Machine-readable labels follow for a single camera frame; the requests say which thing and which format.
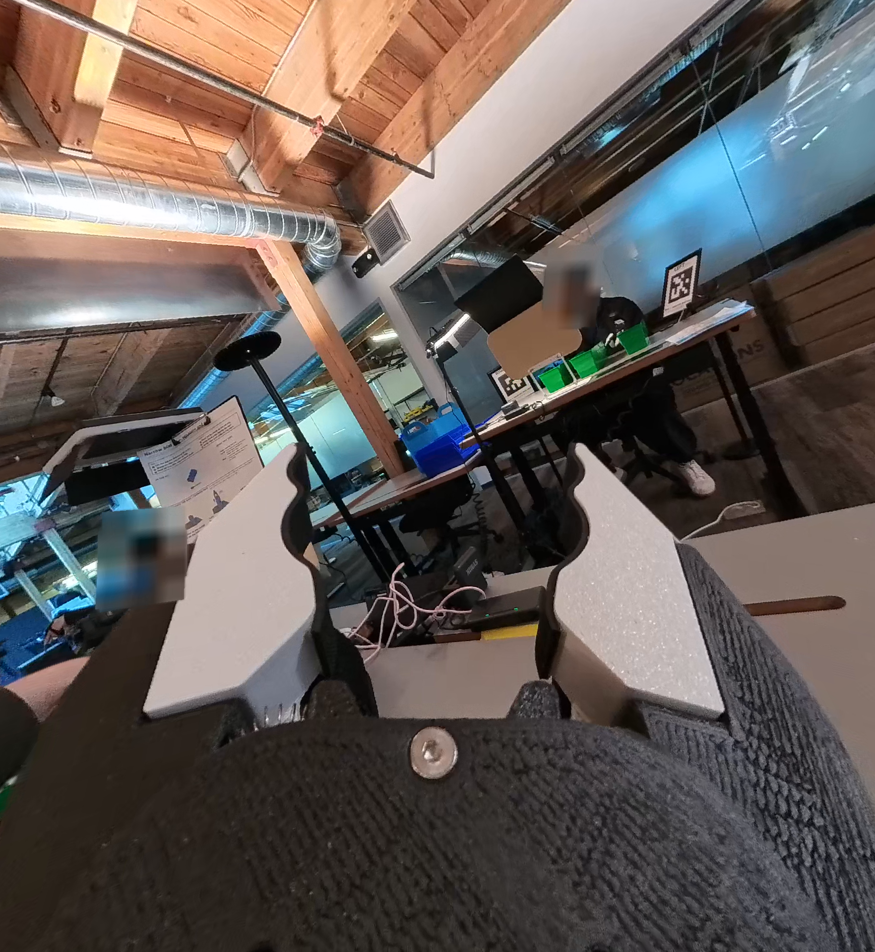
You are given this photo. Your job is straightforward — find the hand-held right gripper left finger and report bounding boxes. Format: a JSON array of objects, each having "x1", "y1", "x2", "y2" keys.
[{"x1": 142, "y1": 444, "x2": 351, "y2": 719}]

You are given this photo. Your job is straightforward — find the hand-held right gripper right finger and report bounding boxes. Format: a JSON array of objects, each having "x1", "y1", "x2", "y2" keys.
[{"x1": 534, "y1": 444, "x2": 726, "y2": 721}]

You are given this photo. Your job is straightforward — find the black power bank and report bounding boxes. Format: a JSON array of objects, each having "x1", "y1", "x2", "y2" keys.
[{"x1": 471, "y1": 588, "x2": 546, "y2": 633}]

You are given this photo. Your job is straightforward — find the printed instruction sheet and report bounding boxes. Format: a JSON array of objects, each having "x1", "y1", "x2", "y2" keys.
[{"x1": 138, "y1": 396, "x2": 263, "y2": 544}]

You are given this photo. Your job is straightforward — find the wooden office desk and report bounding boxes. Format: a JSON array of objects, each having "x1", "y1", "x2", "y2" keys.
[{"x1": 311, "y1": 454, "x2": 513, "y2": 581}]

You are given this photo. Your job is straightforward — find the black office chair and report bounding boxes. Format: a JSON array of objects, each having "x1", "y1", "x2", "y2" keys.
[{"x1": 400, "y1": 483, "x2": 505, "y2": 555}]

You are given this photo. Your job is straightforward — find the white tilted monitor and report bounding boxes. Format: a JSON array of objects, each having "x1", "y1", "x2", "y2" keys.
[{"x1": 39, "y1": 408, "x2": 208, "y2": 501}]

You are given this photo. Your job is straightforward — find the blue plastic bin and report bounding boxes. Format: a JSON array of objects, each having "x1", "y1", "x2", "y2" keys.
[{"x1": 400, "y1": 427, "x2": 477, "y2": 477}]

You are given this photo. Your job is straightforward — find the long wooden desk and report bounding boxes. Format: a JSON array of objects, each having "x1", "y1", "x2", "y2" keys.
[{"x1": 460, "y1": 305, "x2": 811, "y2": 522}]

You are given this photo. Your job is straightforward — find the black floor lamp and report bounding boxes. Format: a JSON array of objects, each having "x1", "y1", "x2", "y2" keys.
[{"x1": 214, "y1": 333, "x2": 394, "y2": 581}]

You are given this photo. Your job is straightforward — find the tan rounded panel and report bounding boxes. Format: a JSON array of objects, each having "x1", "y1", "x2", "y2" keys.
[{"x1": 487, "y1": 305, "x2": 583, "y2": 373}]

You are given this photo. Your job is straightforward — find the white paper sheets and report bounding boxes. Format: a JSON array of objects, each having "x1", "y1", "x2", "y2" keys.
[{"x1": 664, "y1": 299, "x2": 757, "y2": 345}]

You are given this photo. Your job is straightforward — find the studio light on stand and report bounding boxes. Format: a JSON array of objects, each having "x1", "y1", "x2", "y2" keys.
[{"x1": 426, "y1": 312, "x2": 528, "y2": 536}]

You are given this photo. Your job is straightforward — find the stack of cardboard boxes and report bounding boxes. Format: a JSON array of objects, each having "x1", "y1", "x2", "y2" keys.
[{"x1": 676, "y1": 216, "x2": 875, "y2": 410}]

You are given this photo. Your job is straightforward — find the black sprinkler pipe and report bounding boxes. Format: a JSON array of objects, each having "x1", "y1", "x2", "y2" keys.
[{"x1": 13, "y1": 0, "x2": 436, "y2": 179}]

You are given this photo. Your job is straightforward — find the pink cable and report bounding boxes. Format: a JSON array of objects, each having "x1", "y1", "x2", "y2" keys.
[{"x1": 341, "y1": 563, "x2": 487, "y2": 663}]

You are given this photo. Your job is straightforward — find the white cable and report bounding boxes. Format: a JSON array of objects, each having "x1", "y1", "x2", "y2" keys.
[{"x1": 679, "y1": 500, "x2": 767, "y2": 540}]

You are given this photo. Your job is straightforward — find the wooden support post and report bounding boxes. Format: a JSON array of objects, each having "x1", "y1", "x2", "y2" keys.
[{"x1": 255, "y1": 238, "x2": 406, "y2": 477}]

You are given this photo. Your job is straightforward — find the wall vent grille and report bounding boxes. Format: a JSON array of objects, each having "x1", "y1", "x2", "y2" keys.
[{"x1": 363, "y1": 201, "x2": 412, "y2": 265}]

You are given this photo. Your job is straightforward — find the silver air duct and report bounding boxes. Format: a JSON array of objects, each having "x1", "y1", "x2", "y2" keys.
[{"x1": 0, "y1": 137, "x2": 342, "y2": 343}]

